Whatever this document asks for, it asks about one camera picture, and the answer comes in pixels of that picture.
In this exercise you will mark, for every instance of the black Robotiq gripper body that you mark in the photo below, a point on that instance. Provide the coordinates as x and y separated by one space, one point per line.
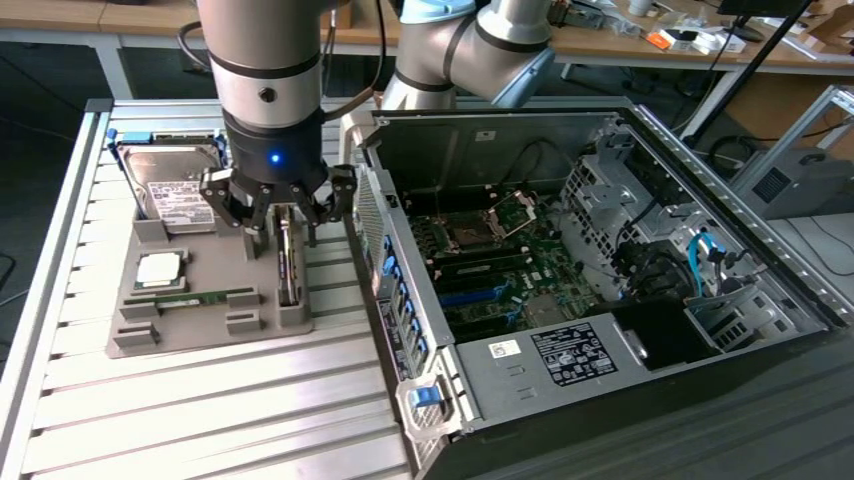
276 150

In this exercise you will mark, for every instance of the graphics card with metal bracket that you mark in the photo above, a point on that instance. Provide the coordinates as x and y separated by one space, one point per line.
286 270

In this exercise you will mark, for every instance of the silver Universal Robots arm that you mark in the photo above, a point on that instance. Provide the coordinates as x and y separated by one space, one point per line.
266 50

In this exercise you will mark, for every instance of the hard disk in blue carrier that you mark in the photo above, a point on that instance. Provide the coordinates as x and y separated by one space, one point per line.
166 175

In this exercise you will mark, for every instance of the silver CPU chip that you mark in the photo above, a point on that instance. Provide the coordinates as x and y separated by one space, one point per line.
160 270

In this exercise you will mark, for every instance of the green RAM stick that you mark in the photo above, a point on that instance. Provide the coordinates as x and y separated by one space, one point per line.
193 298

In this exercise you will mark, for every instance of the CPU socket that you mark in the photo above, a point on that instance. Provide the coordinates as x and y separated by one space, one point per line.
469 235

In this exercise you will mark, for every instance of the grey plastic parts rack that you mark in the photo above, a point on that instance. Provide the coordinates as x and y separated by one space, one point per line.
200 320

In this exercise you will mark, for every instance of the metal socket cover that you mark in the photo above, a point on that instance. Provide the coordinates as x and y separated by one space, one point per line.
513 210

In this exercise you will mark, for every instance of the black RAM stick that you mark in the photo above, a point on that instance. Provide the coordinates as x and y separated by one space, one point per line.
483 272

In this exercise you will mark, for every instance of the blue expansion slot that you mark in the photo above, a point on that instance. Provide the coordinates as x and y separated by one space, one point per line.
469 296

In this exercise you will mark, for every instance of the green motherboard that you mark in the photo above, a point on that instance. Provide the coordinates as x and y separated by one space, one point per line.
553 270

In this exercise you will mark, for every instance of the wooden desk with grey legs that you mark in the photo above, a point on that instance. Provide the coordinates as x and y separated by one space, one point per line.
100 25
773 59

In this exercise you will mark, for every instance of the tall perforated disk bay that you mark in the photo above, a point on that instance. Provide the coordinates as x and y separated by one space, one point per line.
600 190

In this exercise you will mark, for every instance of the blue case latch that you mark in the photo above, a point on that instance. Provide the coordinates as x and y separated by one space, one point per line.
425 397

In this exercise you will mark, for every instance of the grey power supply unit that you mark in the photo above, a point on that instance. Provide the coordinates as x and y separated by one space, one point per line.
507 380

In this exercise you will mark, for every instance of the grey electronics box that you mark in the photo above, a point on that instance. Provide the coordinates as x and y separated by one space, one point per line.
587 17

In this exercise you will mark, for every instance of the small orange box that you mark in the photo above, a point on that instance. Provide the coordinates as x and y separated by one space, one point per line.
661 40

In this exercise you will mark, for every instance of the white cup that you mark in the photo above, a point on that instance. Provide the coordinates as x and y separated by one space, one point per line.
641 6

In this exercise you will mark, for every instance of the open black PC case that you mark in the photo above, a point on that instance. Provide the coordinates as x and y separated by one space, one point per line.
667 400

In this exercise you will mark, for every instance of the small grey disk bay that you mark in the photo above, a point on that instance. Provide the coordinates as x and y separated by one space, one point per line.
733 320

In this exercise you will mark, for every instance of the flat white box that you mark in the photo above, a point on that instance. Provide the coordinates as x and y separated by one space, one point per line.
729 46

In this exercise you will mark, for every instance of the black slanted pole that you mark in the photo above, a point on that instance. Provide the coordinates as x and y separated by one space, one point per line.
753 65

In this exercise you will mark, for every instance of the black monitor with stand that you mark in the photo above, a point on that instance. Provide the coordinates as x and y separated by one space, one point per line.
743 32

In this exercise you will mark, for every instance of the grey computer tower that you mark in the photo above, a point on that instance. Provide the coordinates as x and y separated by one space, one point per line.
814 185

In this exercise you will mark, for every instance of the brown cardboard stand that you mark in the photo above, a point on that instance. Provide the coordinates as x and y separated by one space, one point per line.
834 30

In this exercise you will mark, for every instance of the aluminium profile frame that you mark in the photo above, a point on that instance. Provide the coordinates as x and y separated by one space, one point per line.
820 107

